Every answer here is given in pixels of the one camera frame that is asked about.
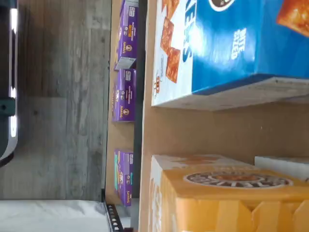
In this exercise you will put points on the black metal shelf rack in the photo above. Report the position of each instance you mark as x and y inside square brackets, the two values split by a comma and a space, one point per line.
[140, 120]

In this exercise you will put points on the purple Annie's box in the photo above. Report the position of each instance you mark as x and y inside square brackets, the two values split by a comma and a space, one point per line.
[128, 36]
[125, 178]
[125, 96]

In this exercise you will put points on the brown wooden shelf board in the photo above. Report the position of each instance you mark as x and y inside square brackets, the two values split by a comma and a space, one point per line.
[120, 135]

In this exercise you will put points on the wooden shelf unit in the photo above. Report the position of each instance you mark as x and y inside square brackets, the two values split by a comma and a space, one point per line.
[217, 133]

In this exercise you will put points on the blue white pretzel crackers box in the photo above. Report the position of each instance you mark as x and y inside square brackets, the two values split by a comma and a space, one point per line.
[229, 48]

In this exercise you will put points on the yellow white pretzel crackers box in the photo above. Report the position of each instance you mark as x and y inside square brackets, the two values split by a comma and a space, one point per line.
[217, 207]
[282, 160]

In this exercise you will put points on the grey white side curtain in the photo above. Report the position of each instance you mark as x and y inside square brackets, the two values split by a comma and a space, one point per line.
[48, 215]

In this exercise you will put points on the teal camera mount bracket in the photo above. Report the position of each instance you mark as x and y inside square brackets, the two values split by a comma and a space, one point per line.
[4, 107]

